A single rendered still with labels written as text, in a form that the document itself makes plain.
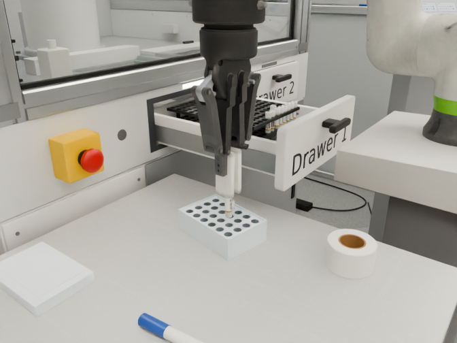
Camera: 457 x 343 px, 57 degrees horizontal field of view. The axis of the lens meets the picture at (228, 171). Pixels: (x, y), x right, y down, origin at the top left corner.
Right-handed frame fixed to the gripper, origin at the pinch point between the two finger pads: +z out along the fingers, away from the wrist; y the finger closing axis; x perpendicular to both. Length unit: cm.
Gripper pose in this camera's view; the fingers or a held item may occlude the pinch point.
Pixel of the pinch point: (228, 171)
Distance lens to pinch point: 61.5
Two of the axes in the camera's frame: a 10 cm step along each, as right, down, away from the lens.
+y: -5.9, 3.2, -7.4
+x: 8.1, 2.4, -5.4
